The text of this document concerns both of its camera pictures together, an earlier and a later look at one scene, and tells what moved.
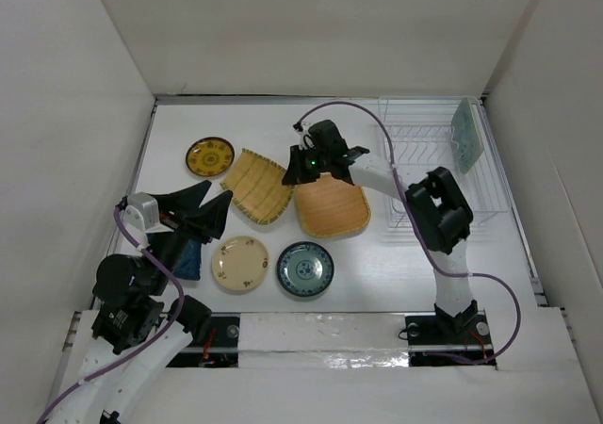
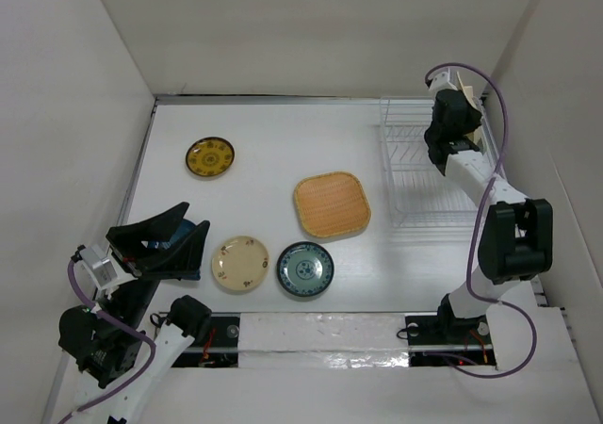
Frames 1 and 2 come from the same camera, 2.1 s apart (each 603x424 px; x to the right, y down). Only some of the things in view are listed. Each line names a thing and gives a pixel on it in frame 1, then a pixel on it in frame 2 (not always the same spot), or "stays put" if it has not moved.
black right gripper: x=296 y=172 to x=474 y=118
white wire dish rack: x=418 y=138 stays put
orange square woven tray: x=331 y=206 stays put
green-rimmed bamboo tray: x=255 y=185 to x=475 y=136
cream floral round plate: x=240 y=264 stays put
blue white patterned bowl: x=305 y=269 stays put
